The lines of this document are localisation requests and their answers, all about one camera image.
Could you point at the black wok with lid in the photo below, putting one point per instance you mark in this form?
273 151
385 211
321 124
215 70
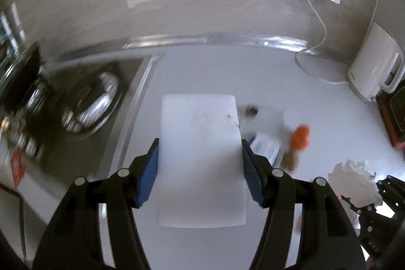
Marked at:
22 74

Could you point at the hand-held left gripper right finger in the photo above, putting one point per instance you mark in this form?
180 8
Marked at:
253 178

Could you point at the white tissue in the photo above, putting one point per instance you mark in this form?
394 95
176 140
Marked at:
354 181

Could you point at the black gas stove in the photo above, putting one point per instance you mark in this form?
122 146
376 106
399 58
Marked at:
85 105

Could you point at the clear plastic bag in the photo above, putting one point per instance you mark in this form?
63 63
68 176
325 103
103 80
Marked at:
272 121

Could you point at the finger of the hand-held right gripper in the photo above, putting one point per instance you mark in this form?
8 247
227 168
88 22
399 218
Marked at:
392 191
360 210

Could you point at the white electric kettle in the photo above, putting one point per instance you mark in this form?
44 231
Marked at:
373 67

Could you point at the beige nut shell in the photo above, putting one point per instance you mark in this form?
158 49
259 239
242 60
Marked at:
291 161

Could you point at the red paper packet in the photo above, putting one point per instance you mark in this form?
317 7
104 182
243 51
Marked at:
16 167

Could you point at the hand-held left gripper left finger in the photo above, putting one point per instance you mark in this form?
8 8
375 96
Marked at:
148 175

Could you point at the white cutting board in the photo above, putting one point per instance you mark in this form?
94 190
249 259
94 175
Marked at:
202 146

